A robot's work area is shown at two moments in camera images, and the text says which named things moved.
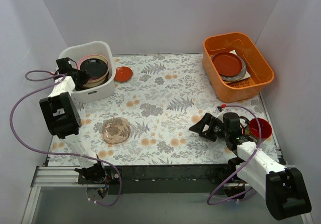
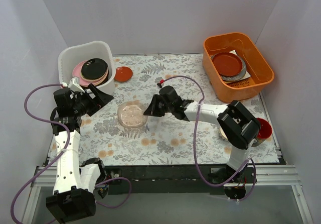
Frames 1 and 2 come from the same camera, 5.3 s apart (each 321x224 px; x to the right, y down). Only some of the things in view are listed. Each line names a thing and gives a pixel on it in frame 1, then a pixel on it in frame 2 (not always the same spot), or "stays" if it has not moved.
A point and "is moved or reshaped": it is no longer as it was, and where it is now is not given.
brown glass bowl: [116, 130] to [131, 115]
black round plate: [95, 68] stays
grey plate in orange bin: [237, 77] stays
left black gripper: [82, 77] to [91, 101]
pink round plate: [92, 79] is moved or reshaped
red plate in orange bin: [227, 64] stays
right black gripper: [210, 127] to [158, 105]
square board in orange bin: [247, 74] stays
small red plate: [123, 74] stays
